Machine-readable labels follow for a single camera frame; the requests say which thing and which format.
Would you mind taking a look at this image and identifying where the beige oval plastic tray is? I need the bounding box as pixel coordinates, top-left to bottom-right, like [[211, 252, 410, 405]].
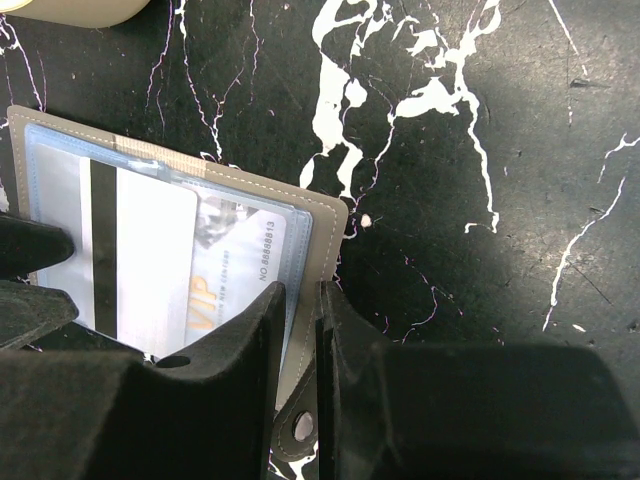
[[1, 0, 149, 28]]

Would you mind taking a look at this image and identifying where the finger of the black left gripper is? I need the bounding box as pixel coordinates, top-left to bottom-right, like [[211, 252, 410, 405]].
[[0, 280, 79, 350], [0, 213, 75, 280]]

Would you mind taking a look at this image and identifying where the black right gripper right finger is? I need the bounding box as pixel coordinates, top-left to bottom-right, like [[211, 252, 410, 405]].
[[316, 281, 639, 479]]

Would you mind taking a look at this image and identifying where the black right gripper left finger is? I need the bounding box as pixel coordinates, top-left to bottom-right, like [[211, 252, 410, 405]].
[[1, 282, 285, 479]]

